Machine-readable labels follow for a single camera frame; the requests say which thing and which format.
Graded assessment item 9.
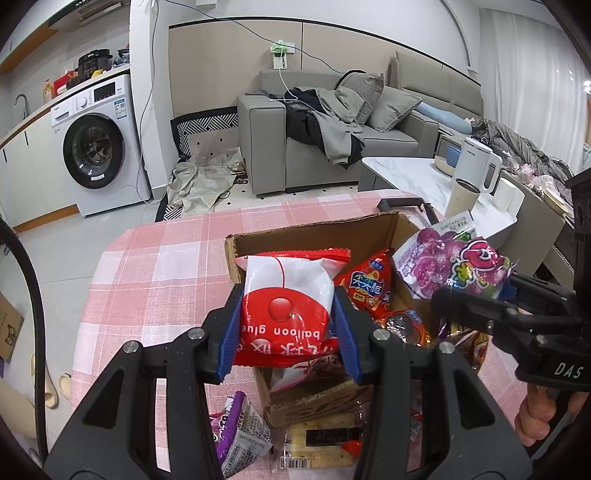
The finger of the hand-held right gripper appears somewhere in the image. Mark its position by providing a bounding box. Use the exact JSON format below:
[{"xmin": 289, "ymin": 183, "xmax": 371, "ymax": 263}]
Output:
[
  {"xmin": 501, "ymin": 272, "xmax": 578, "ymax": 302},
  {"xmin": 431, "ymin": 286, "xmax": 541, "ymax": 349}
]

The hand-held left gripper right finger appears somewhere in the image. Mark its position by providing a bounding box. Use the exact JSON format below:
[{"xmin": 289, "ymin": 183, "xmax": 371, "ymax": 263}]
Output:
[{"xmin": 333, "ymin": 285, "xmax": 536, "ymax": 480}]

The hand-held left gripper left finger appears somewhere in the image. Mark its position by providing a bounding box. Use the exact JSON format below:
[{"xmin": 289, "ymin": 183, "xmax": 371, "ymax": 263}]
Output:
[{"xmin": 44, "ymin": 284, "xmax": 245, "ymax": 480}]

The orange cone snack packet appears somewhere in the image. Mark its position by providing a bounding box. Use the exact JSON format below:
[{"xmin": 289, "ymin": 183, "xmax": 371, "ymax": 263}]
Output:
[{"xmin": 333, "ymin": 248, "xmax": 393, "ymax": 319}]

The purple grape candy packet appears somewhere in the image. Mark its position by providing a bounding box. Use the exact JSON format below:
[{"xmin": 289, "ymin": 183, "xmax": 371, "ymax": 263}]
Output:
[{"xmin": 392, "ymin": 222, "xmax": 513, "ymax": 301}]

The red and white packet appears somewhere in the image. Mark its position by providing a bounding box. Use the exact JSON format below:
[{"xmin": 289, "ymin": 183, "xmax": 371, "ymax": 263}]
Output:
[{"xmin": 233, "ymin": 248, "xmax": 352, "ymax": 368}]

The brown cardboard box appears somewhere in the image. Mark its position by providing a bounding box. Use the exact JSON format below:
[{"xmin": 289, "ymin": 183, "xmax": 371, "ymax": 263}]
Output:
[{"xmin": 225, "ymin": 211, "xmax": 490, "ymax": 429}]

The person's right hand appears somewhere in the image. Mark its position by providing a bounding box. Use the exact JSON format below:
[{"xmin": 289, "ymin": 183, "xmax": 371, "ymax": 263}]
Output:
[{"xmin": 514, "ymin": 382, "xmax": 561, "ymax": 448}]

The pink plaid tablecloth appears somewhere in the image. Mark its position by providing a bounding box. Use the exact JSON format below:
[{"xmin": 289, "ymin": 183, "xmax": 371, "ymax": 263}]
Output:
[{"xmin": 69, "ymin": 189, "xmax": 546, "ymax": 480}]

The white paper roll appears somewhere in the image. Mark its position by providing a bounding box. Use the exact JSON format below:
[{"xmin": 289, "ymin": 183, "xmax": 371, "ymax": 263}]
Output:
[{"xmin": 494, "ymin": 178, "xmax": 526, "ymax": 212}]

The beige cup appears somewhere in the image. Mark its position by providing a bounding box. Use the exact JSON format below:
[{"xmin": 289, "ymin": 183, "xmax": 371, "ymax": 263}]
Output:
[{"xmin": 444, "ymin": 179, "xmax": 481, "ymax": 217}]

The purple and white snack packet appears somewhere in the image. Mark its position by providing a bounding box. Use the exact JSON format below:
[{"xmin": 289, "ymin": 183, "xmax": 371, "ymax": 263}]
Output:
[{"xmin": 210, "ymin": 391, "xmax": 273, "ymax": 478}]

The yellow cracker packet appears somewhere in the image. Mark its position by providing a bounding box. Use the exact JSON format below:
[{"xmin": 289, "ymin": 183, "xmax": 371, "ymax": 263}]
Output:
[{"xmin": 277, "ymin": 418, "xmax": 365, "ymax": 472}]

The white electric kettle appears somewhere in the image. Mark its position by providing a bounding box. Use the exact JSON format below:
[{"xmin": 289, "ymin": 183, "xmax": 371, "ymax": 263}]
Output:
[{"xmin": 452, "ymin": 137, "xmax": 503, "ymax": 195}]

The white marble coffee table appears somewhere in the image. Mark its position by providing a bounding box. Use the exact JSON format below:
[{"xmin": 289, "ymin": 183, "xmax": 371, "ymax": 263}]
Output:
[{"xmin": 360, "ymin": 157, "xmax": 520, "ymax": 241}]

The grey quilt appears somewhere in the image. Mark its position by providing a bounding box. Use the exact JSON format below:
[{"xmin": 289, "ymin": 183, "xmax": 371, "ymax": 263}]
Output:
[{"xmin": 471, "ymin": 117, "xmax": 591, "ymax": 185}]

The beige floor sheet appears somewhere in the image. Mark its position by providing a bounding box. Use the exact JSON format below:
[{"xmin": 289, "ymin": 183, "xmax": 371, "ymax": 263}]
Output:
[{"xmin": 167, "ymin": 148, "xmax": 245, "ymax": 217}]

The grey sofa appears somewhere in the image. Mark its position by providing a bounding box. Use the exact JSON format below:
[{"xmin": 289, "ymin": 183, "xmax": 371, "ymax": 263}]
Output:
[{"xmin": 238, "ymin": 51, "xmax": 485, "ymax": 197}]

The light blue pillow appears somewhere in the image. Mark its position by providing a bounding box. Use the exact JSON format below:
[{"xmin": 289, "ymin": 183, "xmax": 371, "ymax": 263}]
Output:
[{"xmin": 416, "ymin": 102, "xmax": 472, "ymax": 132}]

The pile of clothes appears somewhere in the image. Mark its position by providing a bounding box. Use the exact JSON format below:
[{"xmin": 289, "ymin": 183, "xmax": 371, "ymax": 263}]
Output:
[{"xmin": 286, "ymin": 85, "xmax": 370, "ymax": 169}]

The light grey pillow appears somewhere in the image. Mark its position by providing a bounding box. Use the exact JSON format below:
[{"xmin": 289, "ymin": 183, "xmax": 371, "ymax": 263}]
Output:
[{"xmin": 368, "ymin": 86, "xmax": 423, "ymax": 134}]

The black and white patterned mat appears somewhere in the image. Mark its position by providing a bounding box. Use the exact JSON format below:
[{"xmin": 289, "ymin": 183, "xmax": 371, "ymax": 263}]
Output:
[{"xmin": 170, "ymin": 105, "xmax": 241, "ymax": 162}]

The white curtain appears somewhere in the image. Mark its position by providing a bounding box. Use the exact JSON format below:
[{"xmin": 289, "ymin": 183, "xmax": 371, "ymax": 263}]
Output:
[{"xmin": 480, "ymin": 9, "xmax": 591, "ymax": 144}]

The printed cardboard box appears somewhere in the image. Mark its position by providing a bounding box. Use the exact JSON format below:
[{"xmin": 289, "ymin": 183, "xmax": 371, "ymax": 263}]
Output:
[{"xmin": 0, "ymin": 291, "xmax": 25, "ymax": 363}]

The white washing machine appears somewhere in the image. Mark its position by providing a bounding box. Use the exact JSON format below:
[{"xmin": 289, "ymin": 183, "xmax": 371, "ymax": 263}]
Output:
[{"xmin": 51, "ymin": 74, "xmax": 152, "ymax": 217}]

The dark grey pillow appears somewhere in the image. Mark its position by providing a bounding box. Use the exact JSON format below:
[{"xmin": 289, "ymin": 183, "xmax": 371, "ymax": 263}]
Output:
[{"xmin": 335, "ymin": 71, "xmax": 385, "ymax": 125}]

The white kitchen counter cabinet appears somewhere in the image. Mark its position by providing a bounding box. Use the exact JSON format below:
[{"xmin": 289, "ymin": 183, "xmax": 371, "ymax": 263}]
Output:
[{"xmin": 0, "ymin": 65, "xmax": 132, "ymax": 232}]

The red box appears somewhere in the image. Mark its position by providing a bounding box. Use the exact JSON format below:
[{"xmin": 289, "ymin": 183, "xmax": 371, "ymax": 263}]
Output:
[{"xmin": 53, "ymin": 69, "xmax": 81, "ymax": 97}]

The black rice cooker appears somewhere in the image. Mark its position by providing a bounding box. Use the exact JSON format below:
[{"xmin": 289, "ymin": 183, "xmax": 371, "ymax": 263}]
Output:
[{"xmin": 78, "ymin": 48, "xmax": 114, "ymax": 80}]

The range hood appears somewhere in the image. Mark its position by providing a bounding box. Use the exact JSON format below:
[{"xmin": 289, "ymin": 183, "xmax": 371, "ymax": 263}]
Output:
[{"xmin": 46, "ymin": 0, "xmax": 132, "ymax": 28}]

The black metal bracket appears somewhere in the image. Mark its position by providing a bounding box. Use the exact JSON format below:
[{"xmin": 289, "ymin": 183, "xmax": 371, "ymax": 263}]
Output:
[{"xmin": 376, "ymin": 198, "xmax": 439, "ymax": 227}]

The green wall power strip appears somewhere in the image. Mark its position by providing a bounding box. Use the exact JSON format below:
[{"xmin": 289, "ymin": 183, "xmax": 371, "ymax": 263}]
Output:
[{"xmin": 269, "ymin": 41, "xmax": 296, "ymax": 70}]

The white wall cabinet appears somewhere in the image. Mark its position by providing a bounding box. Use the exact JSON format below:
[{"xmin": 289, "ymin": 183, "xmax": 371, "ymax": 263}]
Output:
[{"xmin": 0, "ymin": 0, "xmax": 61, "ymax": 75}]

